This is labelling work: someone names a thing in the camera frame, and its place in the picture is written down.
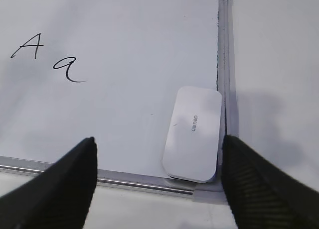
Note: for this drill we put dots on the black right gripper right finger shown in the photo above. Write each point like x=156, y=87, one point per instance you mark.
x=260, y=195

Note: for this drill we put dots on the white rectangular whiteboard eraser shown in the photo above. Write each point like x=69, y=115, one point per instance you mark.
x=191, y=147

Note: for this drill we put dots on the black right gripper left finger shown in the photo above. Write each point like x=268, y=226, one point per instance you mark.
x=59, y=197

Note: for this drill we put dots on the silver framed whiteboard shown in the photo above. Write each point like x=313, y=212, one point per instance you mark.
x=110, y=69

